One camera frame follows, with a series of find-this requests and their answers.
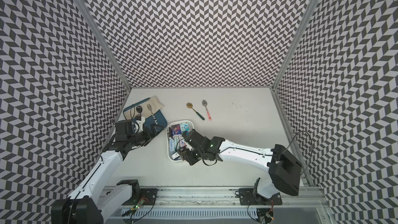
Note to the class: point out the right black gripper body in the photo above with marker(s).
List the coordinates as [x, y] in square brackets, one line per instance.
[194, 156]

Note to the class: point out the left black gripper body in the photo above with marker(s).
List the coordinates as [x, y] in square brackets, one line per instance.
[142, 138]

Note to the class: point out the teal tissue pack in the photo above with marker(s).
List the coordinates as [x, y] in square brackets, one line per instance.
[184, 127]
[177, 141]

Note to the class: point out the clear light blue tissue pack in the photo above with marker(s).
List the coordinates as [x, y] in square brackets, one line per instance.
[172, 145]

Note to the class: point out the cartoon dark blue tissue pack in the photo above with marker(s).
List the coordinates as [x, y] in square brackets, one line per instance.
[176, 130]

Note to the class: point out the white plastic storage box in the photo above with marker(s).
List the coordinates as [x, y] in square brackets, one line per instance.
[182, 143]

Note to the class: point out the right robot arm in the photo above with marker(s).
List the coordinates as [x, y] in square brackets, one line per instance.
[282, 167]

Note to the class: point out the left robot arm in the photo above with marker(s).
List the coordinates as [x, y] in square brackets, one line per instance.
[85, 205]

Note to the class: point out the teal rectangular tray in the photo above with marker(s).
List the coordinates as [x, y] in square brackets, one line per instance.
[130, 111]

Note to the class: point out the black spoon on tray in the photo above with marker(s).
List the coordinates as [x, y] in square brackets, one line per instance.
[139, 110]

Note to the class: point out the beige cloth napkin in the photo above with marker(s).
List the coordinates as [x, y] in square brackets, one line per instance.
[155, 103]

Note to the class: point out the gold spoon green handle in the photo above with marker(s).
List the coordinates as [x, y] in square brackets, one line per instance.
[190, 106]

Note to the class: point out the silver spoon pink handle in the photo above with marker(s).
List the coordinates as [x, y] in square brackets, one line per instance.
[205, 104]

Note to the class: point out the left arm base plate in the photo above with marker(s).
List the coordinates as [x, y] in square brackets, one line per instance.
[148, 194]

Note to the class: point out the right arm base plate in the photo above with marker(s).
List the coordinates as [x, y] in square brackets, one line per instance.
[248, 197]

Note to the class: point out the aluminium front rail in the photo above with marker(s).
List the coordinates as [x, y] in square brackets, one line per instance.
[195, 197]

